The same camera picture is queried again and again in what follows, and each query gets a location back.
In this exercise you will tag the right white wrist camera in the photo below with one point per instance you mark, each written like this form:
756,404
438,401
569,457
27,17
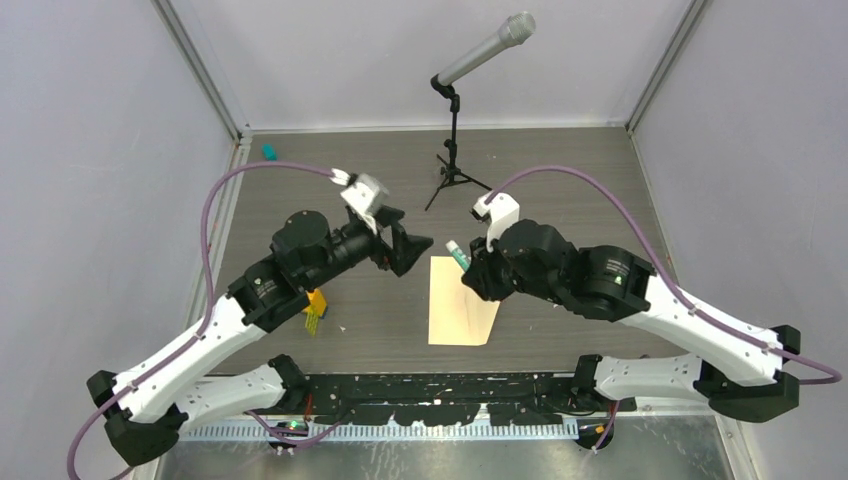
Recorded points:
498,213

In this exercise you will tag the green white glue stick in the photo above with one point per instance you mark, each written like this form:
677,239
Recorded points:
459,256

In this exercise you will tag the yellow-green lattice piece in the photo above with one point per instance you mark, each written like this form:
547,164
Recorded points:
311,323

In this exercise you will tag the colourful toy brick structure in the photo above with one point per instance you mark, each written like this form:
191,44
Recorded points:
317,304

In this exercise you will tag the silver microphone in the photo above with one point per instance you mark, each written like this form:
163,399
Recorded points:
515,31

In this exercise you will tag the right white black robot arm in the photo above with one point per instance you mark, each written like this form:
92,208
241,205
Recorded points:
733,377

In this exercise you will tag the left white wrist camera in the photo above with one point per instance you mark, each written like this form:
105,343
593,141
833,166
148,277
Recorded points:
365,195

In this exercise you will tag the teal small block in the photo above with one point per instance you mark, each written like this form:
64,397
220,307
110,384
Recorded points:
268,152

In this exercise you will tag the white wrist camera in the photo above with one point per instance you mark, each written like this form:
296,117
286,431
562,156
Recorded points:
365,195
498,213

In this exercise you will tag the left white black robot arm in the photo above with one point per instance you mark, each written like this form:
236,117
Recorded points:
148,407

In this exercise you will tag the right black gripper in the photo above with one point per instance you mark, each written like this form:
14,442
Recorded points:
480,273

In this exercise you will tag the white slotted cable duct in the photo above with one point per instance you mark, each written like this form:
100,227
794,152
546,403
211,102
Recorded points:
236,430

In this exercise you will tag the black tripod microphone stand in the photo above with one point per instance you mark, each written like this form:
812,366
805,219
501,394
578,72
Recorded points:
450,172

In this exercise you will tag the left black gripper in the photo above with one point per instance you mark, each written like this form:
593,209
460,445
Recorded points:
406,248

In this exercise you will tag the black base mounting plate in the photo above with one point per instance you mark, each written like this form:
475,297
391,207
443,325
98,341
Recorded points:
509,399

